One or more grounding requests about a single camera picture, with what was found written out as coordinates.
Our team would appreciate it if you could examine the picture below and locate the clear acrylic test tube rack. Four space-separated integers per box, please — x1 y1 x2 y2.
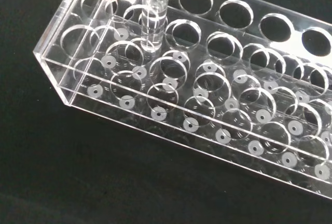
32 0 332 200

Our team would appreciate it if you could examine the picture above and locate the black bench cloth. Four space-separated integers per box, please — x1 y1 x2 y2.
0 0 332 224

